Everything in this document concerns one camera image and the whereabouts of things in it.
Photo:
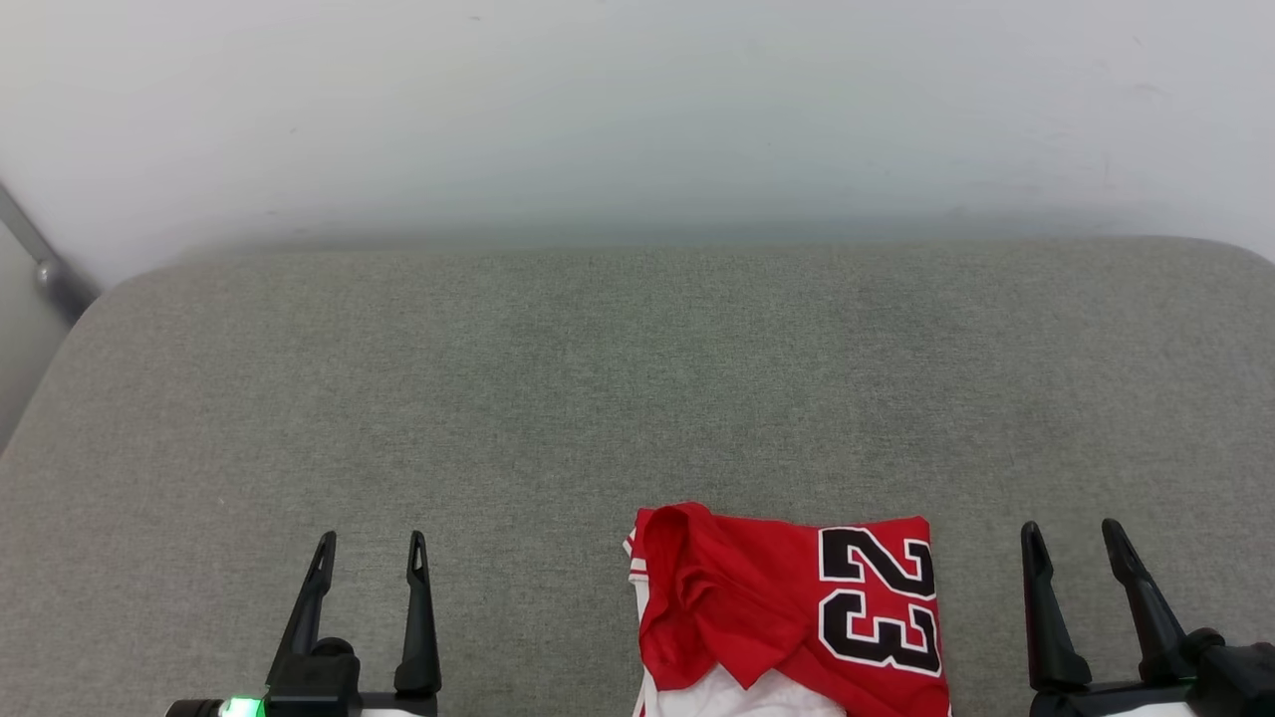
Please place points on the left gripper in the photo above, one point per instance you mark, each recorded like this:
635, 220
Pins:
398, 706

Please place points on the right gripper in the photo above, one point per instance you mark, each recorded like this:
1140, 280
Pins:
1106, 702

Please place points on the red basketball jersey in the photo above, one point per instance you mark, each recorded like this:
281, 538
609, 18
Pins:
737, 597

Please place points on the black cylinder with green light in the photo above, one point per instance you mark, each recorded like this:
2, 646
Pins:
239, 709

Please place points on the grey fabric sofa cushion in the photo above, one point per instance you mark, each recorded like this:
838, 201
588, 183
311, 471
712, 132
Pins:
598, 398

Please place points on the grey metal bar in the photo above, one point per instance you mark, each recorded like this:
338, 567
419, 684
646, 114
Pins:
50, 269

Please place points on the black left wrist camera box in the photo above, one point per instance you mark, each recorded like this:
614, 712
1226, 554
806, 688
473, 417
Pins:
314, 682

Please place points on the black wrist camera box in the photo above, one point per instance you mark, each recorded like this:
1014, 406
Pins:
1235, 677
314, 682

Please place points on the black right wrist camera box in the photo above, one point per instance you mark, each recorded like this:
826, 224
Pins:
1235, 677

